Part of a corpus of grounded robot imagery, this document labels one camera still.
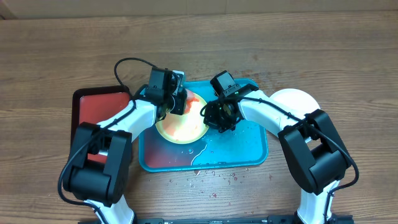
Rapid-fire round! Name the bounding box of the teal plastic tray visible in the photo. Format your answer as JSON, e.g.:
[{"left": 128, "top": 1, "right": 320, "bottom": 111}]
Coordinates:
[{"left": 138, "top": 78, "right": 269, "bottom": 173}]

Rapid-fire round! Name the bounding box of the yellow-green plate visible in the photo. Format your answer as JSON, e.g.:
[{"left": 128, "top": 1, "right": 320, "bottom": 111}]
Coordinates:
[{"left": 155, "top": 93, "right": 208, "bottom": 144}]

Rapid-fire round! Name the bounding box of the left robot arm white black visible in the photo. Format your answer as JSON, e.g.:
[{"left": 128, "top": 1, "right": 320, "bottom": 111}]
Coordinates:
[{"left": 57, "top": 67, "right": 187, "bottom": 223}]

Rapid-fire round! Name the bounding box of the black rail at table edge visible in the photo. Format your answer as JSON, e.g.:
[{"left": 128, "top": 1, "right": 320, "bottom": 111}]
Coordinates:
[{"left": 77, "top": 213, "right": 354, "bottom": 224}]

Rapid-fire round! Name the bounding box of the white plate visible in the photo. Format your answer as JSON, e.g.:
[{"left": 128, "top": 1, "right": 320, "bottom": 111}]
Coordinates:
[{"left": 271, "top": 88, "right": 320, "bottom": 119}]

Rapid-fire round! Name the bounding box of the red sponge with green pad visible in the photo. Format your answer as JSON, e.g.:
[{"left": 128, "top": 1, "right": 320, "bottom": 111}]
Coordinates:
[{"left": 184, "top": 89, "right": 199, "bottom": 114}]

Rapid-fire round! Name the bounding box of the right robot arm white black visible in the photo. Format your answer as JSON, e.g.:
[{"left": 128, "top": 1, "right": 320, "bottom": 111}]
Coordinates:
[{"left": 200, "top": 71, "right": 358, "bottom": 223}]

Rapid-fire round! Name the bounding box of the dark red tray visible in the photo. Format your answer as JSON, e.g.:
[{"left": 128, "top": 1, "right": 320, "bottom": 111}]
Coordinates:
[{"left": 70, "top": 85, "right": 133, "bottom": 164}]

